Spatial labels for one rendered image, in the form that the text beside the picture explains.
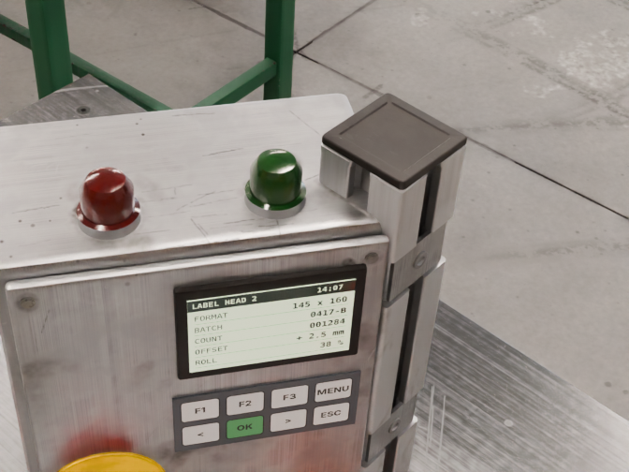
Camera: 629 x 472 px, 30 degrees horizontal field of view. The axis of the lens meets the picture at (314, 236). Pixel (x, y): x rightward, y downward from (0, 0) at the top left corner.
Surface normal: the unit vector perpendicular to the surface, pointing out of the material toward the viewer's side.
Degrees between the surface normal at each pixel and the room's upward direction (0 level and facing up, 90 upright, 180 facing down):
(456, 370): 0
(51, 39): 90
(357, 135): 0
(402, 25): 0
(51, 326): 90
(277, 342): 90
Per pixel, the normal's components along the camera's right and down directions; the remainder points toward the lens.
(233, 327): 0.22, 0.68
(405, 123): 0.05, -0.73
